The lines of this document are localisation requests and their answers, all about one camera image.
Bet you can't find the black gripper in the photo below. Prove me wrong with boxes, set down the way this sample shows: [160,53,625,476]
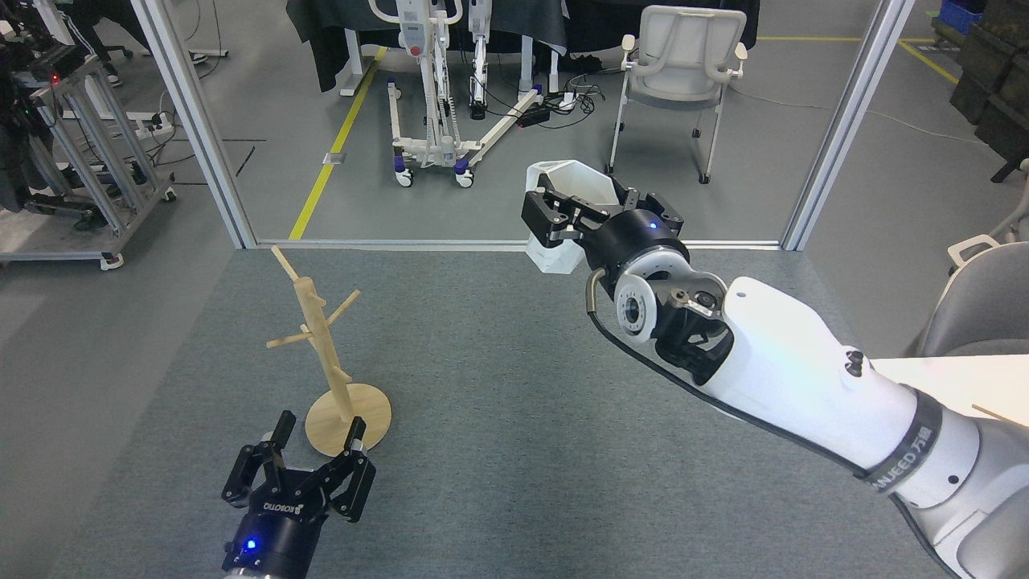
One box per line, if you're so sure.
[521,188,689,282]
[222,410,377,579]

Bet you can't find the white faceted cup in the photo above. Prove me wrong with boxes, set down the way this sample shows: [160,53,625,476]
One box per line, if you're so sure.
[525,160,626,275]

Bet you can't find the wooden cup rack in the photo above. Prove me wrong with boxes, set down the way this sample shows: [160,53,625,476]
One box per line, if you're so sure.
[266,245,393,458]

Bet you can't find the white chair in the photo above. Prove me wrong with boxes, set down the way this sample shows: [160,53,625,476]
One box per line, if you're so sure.
[605,6,749,185]

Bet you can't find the white wheeled stand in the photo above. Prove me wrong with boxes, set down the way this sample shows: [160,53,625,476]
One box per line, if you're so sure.
[368,0,543,190]

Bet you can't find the black table cloth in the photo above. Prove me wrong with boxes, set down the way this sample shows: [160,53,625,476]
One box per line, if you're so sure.
[285,0,760,93]

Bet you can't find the grey office chair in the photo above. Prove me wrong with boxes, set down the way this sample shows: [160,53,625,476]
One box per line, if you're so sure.
[916,233,1029,357]

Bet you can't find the white desk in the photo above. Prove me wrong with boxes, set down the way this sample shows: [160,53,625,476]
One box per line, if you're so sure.
[872,355,1029,429]

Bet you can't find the blue plastic bin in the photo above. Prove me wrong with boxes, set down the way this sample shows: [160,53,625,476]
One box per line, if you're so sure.
[938,0,986,37]

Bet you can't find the dark stacked crates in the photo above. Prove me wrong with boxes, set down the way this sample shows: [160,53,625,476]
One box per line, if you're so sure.
[949,0,1029,184]

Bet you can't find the thin wooden stick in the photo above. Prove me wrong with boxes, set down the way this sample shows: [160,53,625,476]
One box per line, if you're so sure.
[971,404,1029,432]

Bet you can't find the person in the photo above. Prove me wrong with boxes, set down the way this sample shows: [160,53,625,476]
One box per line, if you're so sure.
[55,0,125,88]

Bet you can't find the black equipment with red light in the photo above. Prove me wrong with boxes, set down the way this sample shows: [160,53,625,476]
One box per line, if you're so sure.
[0,16,85,214]

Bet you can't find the silver frame rail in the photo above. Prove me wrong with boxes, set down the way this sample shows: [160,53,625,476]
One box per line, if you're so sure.
[256,238,785,252]

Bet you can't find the silver frame post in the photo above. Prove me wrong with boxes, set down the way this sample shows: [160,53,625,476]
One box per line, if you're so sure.
[780,0,917,252]
[129,0,258,250]

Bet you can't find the aluminium frame cart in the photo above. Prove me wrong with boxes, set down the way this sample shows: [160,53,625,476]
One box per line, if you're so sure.
[0,48,178,270]

